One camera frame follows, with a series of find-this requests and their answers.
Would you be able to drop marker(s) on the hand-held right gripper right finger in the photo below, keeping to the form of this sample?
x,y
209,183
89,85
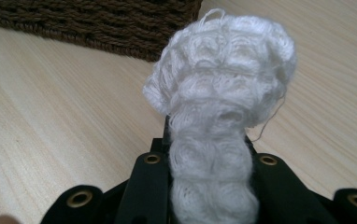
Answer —
x,y
250,149

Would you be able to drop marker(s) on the brown woven basket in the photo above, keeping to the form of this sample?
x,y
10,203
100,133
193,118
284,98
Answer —
x,y
89,21

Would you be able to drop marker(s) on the white waffle cloth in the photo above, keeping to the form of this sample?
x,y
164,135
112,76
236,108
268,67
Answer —
x,y
217,77

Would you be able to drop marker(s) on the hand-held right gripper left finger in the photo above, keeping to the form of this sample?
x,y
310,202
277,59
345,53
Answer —
x,y
161,146

